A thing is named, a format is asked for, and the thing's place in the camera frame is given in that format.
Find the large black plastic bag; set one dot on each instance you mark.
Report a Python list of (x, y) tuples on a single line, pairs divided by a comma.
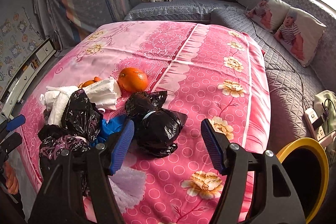
[(80, 128)]

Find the cartoon print wall cloth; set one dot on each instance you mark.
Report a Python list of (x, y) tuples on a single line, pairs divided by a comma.
[(19, 39)]

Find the baby print pillow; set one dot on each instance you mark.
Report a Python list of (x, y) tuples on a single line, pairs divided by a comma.
[(300, 34), (269, 14)]

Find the white bubble wrap piece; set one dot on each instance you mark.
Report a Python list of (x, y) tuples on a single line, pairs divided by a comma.
[(128, 187)]

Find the white tissue paper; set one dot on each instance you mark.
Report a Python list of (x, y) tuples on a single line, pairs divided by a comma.
[(59, 101)]

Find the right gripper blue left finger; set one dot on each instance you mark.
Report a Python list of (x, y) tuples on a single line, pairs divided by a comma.
[(118, 144)]

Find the light green cloth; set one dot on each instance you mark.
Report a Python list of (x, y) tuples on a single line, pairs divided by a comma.
[(324, 106)]

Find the blue plastic glove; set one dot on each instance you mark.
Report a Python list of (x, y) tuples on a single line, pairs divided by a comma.
[(109, 127)]

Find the grey quilted sofa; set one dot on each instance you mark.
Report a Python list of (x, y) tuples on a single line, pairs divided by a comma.
[(292, 87)]

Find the whole orange peel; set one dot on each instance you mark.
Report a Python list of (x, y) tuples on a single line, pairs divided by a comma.
[(132, 80)]

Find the white power strip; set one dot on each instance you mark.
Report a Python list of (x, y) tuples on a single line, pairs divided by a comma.
[(315, 123)]

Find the person left hand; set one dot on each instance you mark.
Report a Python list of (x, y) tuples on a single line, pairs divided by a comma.
[(12, 183)]

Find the small black plastic bag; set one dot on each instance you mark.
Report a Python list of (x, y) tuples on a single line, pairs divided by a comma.
[(155, 128)]

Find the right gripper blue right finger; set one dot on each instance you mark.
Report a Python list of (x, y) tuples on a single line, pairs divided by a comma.
[(216, 144)]

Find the white low drawer cabinet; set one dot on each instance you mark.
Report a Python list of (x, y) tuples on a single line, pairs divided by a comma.
[(24, 77)]

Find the right baby print pillow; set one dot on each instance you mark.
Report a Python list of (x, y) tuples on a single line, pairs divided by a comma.
[(300, 34)]

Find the left baby print pillow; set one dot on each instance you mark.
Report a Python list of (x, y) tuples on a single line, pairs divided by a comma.
[(269, 14)]

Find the pink floral table cloth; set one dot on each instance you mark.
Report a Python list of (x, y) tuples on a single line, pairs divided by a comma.
[(209, 72)]

